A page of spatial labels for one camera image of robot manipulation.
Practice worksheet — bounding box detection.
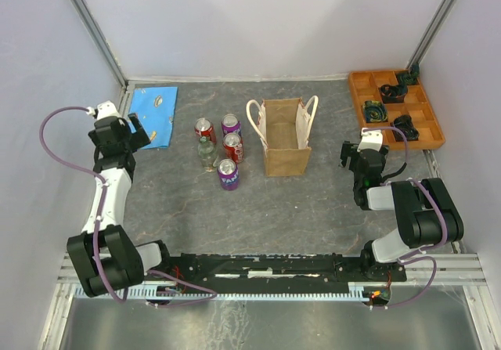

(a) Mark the red soda can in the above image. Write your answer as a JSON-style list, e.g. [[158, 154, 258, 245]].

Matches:
[[194, 117, 217, 144], [223, 132, 243, 164]]

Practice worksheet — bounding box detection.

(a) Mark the purple soda can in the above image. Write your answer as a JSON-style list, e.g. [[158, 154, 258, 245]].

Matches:
[[222, 114, 242, 136], [218, 159, 240, 191]]

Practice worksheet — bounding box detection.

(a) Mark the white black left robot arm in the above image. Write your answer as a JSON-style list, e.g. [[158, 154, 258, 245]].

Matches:
[[67, 109, 173, 298]]

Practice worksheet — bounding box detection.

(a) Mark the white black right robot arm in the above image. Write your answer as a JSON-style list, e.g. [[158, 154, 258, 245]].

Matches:
[[340, 141, 464, 280]]

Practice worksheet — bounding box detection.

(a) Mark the blue cartoon print cloth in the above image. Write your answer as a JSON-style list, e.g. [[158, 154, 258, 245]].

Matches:
[[129, 86, 178, 149]]

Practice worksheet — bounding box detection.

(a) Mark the blue green rolled sock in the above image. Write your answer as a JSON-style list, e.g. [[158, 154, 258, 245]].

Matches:
[[362, 100, 388, 124]]

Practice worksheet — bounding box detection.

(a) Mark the orange wooden compartment tray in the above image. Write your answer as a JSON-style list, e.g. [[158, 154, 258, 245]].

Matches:
[[348, 70, 445, 150]]

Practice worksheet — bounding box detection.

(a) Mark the black rolled sock upper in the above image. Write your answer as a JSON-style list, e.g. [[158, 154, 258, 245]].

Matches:
[[379, 72, 419, 103]]

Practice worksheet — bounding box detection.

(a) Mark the dark rolled sock top corner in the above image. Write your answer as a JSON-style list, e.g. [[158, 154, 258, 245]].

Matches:
[[408, 63, 420, 78]]

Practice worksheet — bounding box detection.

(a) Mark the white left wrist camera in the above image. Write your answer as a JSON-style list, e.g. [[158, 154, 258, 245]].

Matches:
[[86, 101, 121, 121]]

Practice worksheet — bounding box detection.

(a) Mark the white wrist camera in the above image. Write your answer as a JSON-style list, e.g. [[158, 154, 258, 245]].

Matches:
[[86, 101, 121, 121], [357, 128, 384, 152]]

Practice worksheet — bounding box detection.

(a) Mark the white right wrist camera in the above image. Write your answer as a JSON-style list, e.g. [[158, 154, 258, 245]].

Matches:
[[357, 128, 384, 152]]

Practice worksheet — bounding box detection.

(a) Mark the aluminium frame rail left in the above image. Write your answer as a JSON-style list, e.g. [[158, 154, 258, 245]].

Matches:
[[54, 0, 136, 254]]

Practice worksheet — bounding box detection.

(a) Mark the aluminium frame rail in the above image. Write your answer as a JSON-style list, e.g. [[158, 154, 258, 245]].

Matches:
[[54, 0, 136, 254], [56, 254, 487, 287]]

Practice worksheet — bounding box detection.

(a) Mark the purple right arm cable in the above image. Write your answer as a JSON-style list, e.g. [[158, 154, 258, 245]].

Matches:
[[362, 125, 449, 310]]

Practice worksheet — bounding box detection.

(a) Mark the blue slotted cable duct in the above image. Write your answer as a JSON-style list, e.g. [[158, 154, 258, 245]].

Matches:
[[73, 281, 371, 300]]

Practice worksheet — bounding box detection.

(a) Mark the aluminium frame rail front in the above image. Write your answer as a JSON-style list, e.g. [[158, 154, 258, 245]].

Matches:
[[56, 254, 487, 287]]

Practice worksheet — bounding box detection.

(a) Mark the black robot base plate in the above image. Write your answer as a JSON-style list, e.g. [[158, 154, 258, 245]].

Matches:
[[154, 251, 407, 295]]

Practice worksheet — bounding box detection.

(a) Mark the aluminium frame post right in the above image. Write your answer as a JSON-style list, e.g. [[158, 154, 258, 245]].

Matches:
[[406, 0, 457, 68]]

